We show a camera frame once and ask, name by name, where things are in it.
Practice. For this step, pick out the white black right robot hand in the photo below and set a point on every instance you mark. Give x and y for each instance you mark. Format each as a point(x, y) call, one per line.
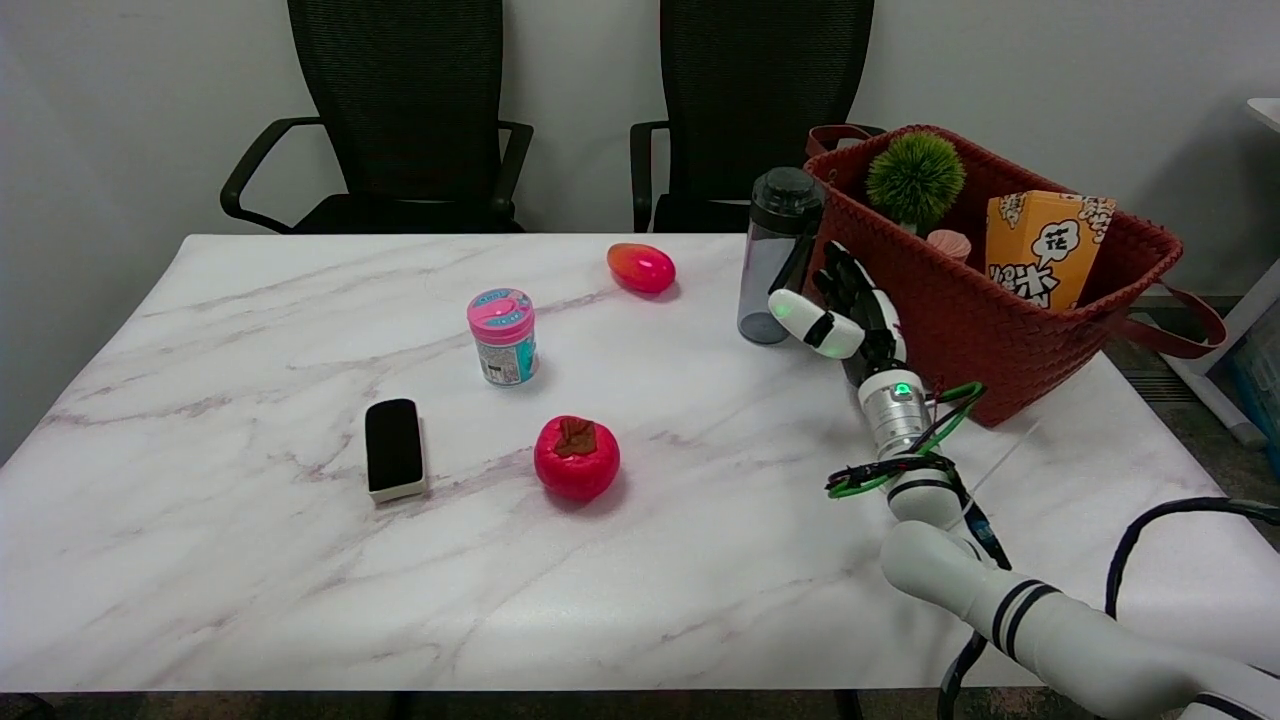
point(850, 315)

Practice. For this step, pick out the black translucent water bottle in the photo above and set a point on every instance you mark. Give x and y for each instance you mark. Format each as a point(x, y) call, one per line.
point(772, 260)

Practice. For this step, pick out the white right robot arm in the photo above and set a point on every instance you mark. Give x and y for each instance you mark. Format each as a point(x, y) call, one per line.
point(1000, 590)

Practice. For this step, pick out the green ball plant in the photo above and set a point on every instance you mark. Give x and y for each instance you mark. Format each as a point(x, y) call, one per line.
point(914, 181)

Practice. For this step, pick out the red woven basket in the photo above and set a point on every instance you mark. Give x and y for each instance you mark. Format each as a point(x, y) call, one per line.
point(1000, 300)

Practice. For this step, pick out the orange snack box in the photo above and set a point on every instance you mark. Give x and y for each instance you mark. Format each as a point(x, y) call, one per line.
point(1050, 250)

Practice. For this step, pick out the red mango toy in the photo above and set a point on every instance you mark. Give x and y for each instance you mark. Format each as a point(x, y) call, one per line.
point(641, 268)

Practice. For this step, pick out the black mesh office chair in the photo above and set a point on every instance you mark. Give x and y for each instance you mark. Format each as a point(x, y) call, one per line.
point(400, 120)
point(750, 110)

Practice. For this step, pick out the red persimmon toy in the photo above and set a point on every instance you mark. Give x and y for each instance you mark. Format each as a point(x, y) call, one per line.
point(576, 458)

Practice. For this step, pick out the pink lidded gum jar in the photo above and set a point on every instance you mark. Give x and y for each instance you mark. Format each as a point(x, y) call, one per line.
point(502, 337)

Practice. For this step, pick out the white side table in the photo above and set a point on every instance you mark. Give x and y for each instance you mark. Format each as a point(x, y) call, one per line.
point(1240, 320)

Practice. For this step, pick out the black whiteboard eraser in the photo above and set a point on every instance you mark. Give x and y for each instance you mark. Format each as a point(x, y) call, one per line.
point(394, 448)

